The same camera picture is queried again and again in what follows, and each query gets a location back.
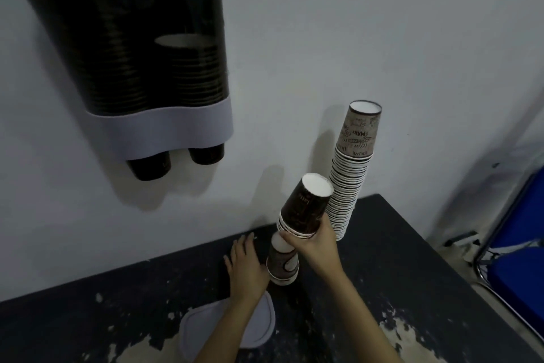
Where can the tall stack of paper cups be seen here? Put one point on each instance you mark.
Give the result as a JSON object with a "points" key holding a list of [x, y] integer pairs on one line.
{"points": [[352, 171]]}

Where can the person's right thumb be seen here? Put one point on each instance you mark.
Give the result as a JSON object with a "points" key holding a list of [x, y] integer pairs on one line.
{"points": [[292, 242]]}

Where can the stack of dark dispenser cups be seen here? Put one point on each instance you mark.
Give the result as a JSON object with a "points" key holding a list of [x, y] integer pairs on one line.
{"points": [[148, 166], [191, 69]]}

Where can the dark wall-mounted cup dispenser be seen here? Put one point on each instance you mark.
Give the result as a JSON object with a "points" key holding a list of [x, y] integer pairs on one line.
{"points": [[165, 129]]}

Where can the person's left hand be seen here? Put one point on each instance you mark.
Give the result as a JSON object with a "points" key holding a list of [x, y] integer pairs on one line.
{"points": [[248, 273]]}

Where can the short dark brown cup stack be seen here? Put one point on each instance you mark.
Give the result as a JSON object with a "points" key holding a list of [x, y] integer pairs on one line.
{"points": [[305, 207]]}

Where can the person's right hand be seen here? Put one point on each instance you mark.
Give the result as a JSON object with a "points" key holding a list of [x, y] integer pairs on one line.
{"points": [[321, 252]]}

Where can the blue chair with metal frame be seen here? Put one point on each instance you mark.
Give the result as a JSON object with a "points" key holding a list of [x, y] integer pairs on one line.
{"points": [[516, 248]]}

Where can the small black wall fixture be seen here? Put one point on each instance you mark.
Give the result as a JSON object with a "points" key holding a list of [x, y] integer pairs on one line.
{"points": [[462, 239]]}

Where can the person's left fingers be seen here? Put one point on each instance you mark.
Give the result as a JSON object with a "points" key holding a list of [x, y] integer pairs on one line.
{"points": [[243, 250]]}

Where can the person's left forearm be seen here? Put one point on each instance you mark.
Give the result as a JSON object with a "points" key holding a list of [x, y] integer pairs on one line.
{"points": [[229, 331]]}

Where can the person's right forearm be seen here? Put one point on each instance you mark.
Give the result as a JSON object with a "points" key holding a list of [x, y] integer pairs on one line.
{"points": [[357, 316]]}

